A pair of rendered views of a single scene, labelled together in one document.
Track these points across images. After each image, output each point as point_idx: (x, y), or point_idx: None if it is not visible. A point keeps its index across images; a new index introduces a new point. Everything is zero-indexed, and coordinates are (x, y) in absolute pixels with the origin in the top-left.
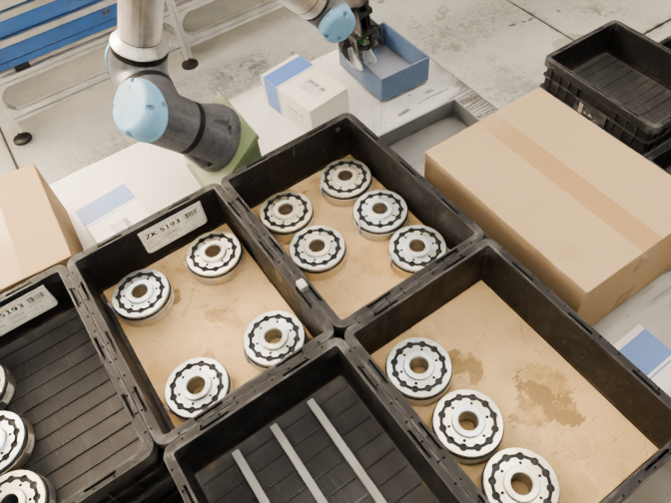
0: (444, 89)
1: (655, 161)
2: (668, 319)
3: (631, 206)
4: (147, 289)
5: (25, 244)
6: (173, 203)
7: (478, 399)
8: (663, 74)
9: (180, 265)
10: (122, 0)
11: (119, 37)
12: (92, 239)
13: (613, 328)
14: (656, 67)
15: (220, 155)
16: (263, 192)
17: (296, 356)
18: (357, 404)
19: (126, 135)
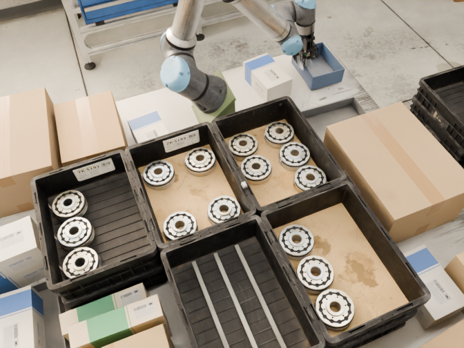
0: (350, 89)
1: None
2: (445, 247)
3: (433, 179)
4: (161, 171)
5: (101, 134)
6: (180, 126)
7: (323, 262)
8: None
9: (180, 162)
10: (178, 14)
11: (172, 32)
12: (132, 137)
13: (412, 246)
14: None
15: (212, 105)
16: (232, 130)
17: (233, 219)
18: (260, 253)
19: (165, 85)
